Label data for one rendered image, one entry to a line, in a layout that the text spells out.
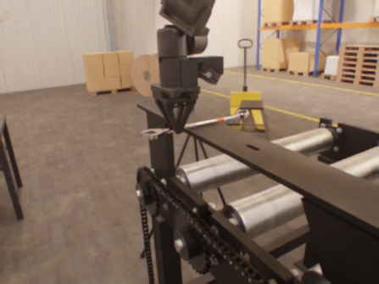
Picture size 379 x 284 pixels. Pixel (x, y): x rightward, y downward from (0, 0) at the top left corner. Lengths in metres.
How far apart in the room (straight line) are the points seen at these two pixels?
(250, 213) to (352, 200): 0.46
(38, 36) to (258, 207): 9.76
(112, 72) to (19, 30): 3.61
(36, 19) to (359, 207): 10.14
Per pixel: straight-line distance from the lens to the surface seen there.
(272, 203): 0.86
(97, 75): 7.68
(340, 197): 0.39
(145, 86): 7.09
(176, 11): 0.54
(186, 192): 0.83
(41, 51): 10.25
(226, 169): 1.08
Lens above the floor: 1.35
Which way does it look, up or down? 20 degrees down
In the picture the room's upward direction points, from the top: 2 degrees counter-clockwise
